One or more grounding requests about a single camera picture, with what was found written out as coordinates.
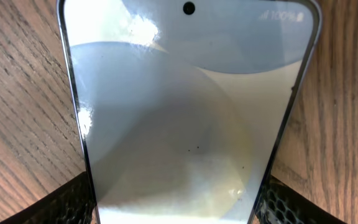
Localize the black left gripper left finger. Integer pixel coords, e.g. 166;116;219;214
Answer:
0;172;95;224

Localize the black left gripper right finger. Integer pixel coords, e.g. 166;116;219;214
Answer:
255;176;345;224

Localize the blue smartphone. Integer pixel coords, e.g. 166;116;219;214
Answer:
57;0;322;223

